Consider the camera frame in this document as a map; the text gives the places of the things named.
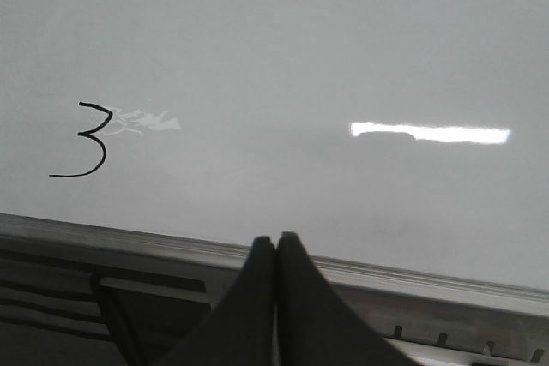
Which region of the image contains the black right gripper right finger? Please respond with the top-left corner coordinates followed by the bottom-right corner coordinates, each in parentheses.
top-left (276, 232), bottom-right (416, 366)

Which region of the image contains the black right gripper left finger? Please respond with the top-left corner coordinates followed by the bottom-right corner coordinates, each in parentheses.
top-left (156, 237), bottom-right (275, 365)

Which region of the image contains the dark grey cabinet panel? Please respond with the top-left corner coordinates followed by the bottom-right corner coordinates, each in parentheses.
top-left (90, 274), bottom-right (211, 365)

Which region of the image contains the white whiteboard with aluminium frame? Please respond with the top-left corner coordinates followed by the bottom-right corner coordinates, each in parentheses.
top-left (1, 0), bottom-right (548, 316)

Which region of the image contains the grey pegboard panel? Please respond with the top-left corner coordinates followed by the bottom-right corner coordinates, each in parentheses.
top-left (385, 314), bottom-right (549, 366)

